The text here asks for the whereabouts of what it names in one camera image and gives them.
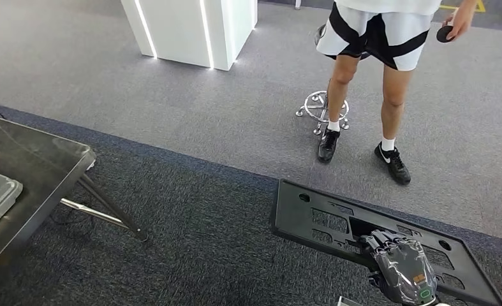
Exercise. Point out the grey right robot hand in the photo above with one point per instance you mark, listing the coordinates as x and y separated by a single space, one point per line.
403 270

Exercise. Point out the black plastic slotted part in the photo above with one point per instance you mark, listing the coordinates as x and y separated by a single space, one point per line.
301 219

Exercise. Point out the metal workbench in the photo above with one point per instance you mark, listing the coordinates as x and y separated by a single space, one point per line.
35 160

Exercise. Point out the person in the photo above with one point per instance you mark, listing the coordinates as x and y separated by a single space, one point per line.
394 33

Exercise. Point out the small black disc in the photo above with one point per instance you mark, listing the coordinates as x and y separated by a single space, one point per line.
443 36

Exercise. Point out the chrome base stool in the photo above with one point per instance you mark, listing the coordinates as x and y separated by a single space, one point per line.
318 33

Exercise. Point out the white lit column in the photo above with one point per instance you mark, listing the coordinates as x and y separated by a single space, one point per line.
183 29

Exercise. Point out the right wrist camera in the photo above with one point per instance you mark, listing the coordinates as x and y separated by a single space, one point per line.
348 302

